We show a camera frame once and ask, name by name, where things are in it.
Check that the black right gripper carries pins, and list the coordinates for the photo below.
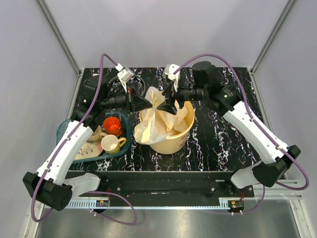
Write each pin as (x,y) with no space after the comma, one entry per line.
(170,96)

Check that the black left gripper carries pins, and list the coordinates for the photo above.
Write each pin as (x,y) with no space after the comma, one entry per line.
(133,102)

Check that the detached white trash bag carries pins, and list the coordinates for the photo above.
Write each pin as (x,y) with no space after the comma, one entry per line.
(155,125)

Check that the yellow trash bin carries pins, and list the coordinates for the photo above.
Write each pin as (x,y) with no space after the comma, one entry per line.
(174,143)

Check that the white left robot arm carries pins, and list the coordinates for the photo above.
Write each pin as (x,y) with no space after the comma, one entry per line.
(49,184)

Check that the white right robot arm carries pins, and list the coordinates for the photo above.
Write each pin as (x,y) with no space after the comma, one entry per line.
(276,156)

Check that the clear blue plastic tub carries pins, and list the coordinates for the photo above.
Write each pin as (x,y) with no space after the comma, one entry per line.
(126,133)

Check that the orange black mug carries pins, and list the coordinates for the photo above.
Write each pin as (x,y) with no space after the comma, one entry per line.
(112,125)

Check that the yellow white mug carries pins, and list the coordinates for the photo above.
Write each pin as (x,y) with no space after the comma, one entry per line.
(112,145)

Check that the beige ceramic cup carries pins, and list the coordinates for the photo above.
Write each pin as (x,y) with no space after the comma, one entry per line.
(97,135)

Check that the cream pink floral plate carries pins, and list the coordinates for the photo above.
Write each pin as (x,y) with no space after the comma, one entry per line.
(89,150)

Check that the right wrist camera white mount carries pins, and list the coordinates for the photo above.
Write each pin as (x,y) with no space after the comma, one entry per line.
(171,72)

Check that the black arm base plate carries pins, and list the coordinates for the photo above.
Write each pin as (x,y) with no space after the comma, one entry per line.
(212,184)

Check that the aluminium front rail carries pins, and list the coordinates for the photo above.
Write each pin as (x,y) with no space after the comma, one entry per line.
(112,200)

